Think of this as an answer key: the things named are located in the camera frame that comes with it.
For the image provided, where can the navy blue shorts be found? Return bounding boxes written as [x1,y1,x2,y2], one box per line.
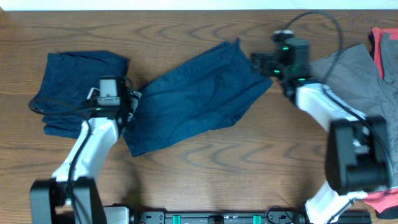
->
[123,39,273,157]

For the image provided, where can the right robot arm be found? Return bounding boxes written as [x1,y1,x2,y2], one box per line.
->
[251,47,393,223]

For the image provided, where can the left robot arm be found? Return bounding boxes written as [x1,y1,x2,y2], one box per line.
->
[29,76,141,223]

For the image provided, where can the folded navy shorts left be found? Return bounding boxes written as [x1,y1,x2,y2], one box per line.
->
[31,51,129,139]

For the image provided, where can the grey shorts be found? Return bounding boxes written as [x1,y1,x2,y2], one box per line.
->
[326,44,397,186]

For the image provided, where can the red black garment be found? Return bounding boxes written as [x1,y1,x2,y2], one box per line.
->
[364,27,397,219]

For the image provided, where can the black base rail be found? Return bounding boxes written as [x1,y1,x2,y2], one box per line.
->
[104,203,373,224]

